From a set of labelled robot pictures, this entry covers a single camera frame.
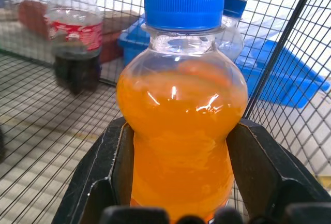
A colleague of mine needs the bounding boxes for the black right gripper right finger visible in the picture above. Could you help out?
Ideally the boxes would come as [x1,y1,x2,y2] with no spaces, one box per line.
[225,118,331,224]

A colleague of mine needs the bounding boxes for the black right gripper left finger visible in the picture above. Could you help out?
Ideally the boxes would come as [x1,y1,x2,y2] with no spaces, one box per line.
[51,116,135,224]

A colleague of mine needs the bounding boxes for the orange soda bottle blue cap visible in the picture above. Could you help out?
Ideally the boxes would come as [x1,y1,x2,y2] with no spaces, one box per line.
[115,0,249,224]

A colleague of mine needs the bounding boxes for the blue plastic bin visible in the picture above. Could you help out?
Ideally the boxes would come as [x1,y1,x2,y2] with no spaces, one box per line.
[117,17,331,110]

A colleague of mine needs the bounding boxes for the cola bottle red label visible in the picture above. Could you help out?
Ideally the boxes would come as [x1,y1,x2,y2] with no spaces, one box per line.
[44,0,104,95]

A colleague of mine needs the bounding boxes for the brown cardboard box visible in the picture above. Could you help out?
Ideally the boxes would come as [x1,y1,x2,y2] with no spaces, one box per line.
[18,0,140,64]

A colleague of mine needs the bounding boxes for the clear bottle blue cap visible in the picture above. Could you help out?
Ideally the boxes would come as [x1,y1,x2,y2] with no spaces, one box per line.
[216,0,247,62]

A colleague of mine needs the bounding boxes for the black wire mesh basket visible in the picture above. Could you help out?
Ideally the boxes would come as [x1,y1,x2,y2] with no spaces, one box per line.
[0,0,331,224]

